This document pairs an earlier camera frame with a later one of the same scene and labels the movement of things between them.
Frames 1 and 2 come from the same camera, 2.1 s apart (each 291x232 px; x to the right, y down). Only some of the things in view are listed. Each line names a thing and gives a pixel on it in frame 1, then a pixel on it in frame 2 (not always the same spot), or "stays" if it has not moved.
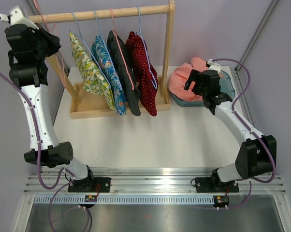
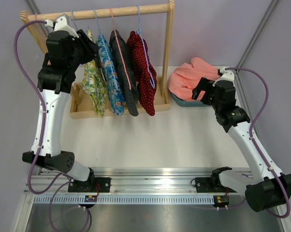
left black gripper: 52,40 → 91,48
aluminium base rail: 151,181 stays
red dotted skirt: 145,74 stays
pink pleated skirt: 179,76 stays
